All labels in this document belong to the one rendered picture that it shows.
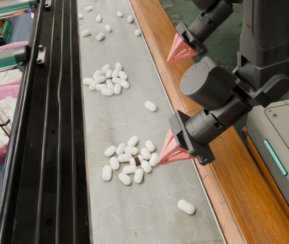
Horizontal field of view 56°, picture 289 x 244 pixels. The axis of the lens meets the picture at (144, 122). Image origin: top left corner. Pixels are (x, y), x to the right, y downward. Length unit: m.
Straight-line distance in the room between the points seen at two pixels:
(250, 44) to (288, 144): 0.92
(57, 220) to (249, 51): 0.35
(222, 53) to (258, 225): 1.87
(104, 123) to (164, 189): 0.26
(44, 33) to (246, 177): 0.45
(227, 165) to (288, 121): 0.84
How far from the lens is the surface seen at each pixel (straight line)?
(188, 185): 0.60
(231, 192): 0.57
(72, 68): 0.37
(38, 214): 0.21
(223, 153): 0.62
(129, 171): 0.61
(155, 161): 0.62
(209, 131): 0.48
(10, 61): 0.33
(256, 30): 0.42
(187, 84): 0.43
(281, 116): 1.42
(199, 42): 0.72
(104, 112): 0.77
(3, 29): 1.49
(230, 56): 2.26
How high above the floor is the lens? 1.26
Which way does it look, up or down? 47 degrees down
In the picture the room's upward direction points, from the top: 10 degrees counter-clockwise
